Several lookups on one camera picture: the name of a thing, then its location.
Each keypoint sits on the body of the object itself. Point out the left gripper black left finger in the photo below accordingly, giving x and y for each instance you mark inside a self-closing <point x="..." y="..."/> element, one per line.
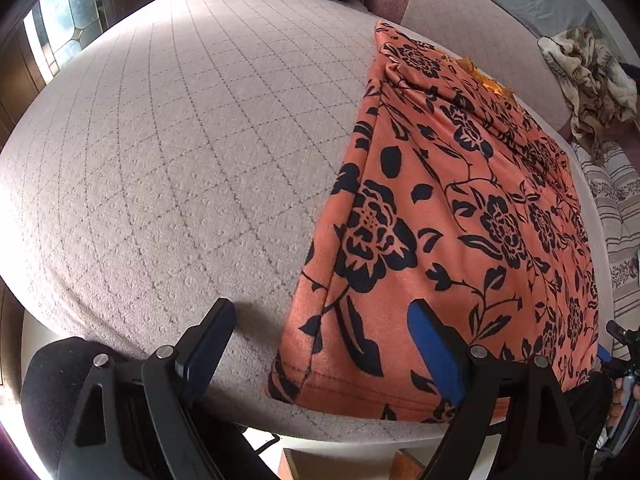
<point x="132" y="419"/>

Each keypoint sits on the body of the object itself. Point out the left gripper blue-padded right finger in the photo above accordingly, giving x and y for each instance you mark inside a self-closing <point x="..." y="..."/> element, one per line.
<point x="538" y="438"/>

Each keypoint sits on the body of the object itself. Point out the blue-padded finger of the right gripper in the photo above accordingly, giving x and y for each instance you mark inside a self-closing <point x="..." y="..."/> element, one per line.
<point x="603" y="354"/>

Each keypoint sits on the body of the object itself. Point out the orange black floral garment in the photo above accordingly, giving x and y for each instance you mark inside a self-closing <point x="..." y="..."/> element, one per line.
<point x="452" y="200"/>

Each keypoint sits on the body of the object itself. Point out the black knee near bed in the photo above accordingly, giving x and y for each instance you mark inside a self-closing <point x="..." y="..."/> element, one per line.
<point x="51" y="388"/>

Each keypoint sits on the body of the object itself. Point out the wooden box on floor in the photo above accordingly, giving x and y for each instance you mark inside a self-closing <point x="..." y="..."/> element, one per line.
<point x="296" y="465"/>

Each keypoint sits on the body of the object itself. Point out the striped floral bedsheet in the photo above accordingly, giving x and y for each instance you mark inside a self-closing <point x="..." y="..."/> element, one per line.
<point x="614" y="186"/>

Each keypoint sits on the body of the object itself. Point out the beige brown patterned cloth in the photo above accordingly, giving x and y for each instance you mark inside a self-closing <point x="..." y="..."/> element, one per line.
<point x="598" y="92"/>

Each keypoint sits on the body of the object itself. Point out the pink quilted bedspread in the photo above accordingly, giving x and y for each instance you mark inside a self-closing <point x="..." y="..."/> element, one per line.
<point x="184" y="156"/>

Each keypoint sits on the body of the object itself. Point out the pink quilted pillow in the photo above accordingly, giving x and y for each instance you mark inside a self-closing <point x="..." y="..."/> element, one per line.
<point x="498" y="44"/>

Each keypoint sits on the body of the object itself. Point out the stained glass window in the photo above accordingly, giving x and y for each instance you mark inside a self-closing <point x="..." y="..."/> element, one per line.
<point x="58" y="30"/>

